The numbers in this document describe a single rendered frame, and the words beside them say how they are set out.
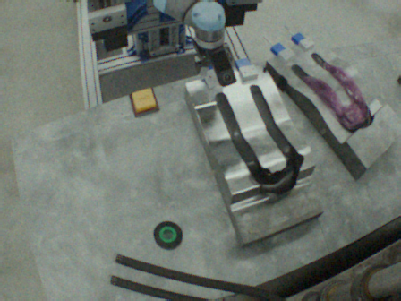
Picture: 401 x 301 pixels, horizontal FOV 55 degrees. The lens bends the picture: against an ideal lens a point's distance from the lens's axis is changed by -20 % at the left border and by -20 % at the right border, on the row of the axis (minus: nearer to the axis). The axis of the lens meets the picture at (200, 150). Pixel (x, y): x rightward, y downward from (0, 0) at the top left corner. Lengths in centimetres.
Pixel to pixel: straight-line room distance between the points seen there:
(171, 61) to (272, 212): 118
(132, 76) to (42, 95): 61
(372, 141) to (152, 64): 126
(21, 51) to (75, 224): 169
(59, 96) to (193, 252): 146
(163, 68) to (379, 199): 128
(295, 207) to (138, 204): 45
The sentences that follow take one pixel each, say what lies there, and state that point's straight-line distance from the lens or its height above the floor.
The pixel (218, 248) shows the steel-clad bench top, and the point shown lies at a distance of 129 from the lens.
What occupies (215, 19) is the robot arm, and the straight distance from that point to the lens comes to 102.
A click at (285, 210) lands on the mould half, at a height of 86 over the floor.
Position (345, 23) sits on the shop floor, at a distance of 300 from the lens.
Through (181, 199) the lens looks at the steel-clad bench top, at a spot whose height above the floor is 80.
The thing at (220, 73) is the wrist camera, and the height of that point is 108.
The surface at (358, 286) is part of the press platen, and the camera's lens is 85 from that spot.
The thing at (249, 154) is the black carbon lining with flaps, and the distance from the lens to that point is 127.
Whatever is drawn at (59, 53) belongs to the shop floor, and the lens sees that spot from 268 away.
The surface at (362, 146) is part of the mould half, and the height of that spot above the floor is 91.
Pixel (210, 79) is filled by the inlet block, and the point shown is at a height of 95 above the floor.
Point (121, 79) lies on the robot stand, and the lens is 222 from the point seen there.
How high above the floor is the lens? 206
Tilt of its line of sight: 66 degrees down
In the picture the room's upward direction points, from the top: 6 degrees clockwise
